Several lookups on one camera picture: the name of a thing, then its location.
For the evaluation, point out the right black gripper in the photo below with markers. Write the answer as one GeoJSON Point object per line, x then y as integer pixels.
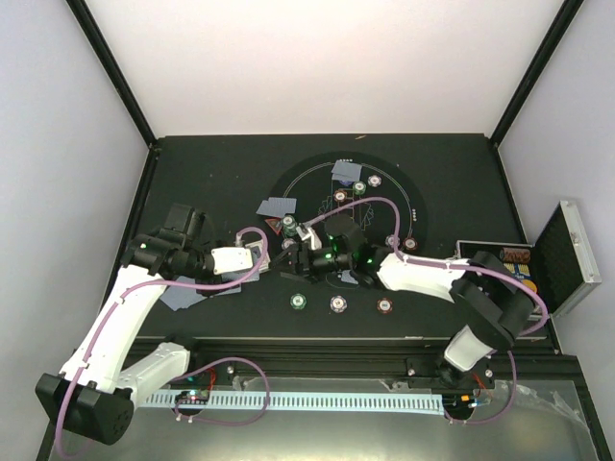
{"type": "Point", "coordinates": [297, 253]}

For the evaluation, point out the blue playing card deck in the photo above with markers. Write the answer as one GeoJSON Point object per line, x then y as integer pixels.
{"type": "Point", "coordinates": [256, 254]}

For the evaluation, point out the green chips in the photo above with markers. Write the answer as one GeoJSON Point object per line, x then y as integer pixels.
{"type": "Point", "coordinates": [289, 226]}
{"type": "Point", "coordinates": [359, 188]}

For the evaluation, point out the green chip stack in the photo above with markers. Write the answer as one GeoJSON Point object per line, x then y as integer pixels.
{"type": "Point", "coordinates": [298, 301]}

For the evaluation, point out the card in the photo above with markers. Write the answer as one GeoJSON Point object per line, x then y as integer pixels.
{"type": "Point", "coordinates": [267, 209]}
{"type": "Point", "coordinates": [282, 205]}
{"type": "Point", "coordinates": [338, 178]}
{"type": "Point", "coordinates": [347, 278]}
{"type": "Point", "coordinates": [350, 169]}

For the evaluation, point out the blue white chip stack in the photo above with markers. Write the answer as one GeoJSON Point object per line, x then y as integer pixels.
{"type": "Point", "coordinates": [338, 304]}

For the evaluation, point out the orange chips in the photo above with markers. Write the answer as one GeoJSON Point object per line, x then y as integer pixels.
{"type": "Point", "coordinates": [340, 196]}
{"type": "Point", "coordinates": [410, 244]}

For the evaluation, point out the orange black chip stack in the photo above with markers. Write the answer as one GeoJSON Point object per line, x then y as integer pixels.
{"type": "Point", "coordinates": [384, 306]}

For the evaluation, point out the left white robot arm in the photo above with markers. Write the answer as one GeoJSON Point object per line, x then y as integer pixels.
{"type": "Point", "coordinates": [94, 394]}

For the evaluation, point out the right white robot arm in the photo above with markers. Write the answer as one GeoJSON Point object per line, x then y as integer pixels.
{"type": "Point", "coordinates": [496, 306]}

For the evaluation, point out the white card box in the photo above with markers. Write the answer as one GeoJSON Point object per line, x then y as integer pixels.
{"type": "Point", "coordinates": [265, 265]}

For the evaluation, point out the red triangle all-in marker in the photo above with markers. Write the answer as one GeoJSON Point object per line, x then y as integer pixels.
{"type": "Point", "coordinates": [275, 224]}

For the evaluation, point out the round black poker mat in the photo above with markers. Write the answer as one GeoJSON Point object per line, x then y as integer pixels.
{"type": "Point", "coordinates": [396, 207]}

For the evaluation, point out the loose cards on table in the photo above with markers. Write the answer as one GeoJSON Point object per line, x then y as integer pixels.
{"type": "Point", "coordinates": [177, 298]}

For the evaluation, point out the left circuit board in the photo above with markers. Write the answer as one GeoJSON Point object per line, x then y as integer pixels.
{"type": "Point", "coordinates": [192, 397]}

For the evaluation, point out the circuit board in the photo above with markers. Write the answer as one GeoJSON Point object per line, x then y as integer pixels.
{"type": "Point", "coordinates": [192, 397]}
{"type": "Point", "coordinates": [467, 401]}

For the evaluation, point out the right circuit board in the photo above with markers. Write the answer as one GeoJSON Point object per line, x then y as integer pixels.
{"type": "Point", "coordinates": [467, 401]}

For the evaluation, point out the brown chip row in case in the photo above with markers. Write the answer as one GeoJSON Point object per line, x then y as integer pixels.
{"type": "Point", "coordinates": [515, 255]}

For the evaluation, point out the boxed card deck in case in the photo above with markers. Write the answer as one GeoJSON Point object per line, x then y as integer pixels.
{"type": "Point", "coordinates": [519, 271]}

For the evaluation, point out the yellow round button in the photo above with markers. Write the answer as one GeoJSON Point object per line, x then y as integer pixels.
{"type": "Point", "coordinates": [530, 285]}

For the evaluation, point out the aluminium poker case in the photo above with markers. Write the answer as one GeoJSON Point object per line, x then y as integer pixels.
{"type": "Point", "coordinates": [562, 264]}

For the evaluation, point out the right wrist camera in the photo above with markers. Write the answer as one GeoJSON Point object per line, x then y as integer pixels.
{"type": "Point", "coordinates": [309, 237]}

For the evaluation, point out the white slotted cable duct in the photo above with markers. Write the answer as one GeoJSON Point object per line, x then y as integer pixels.
{"type": "Point", "coordinates": [307, 401]}

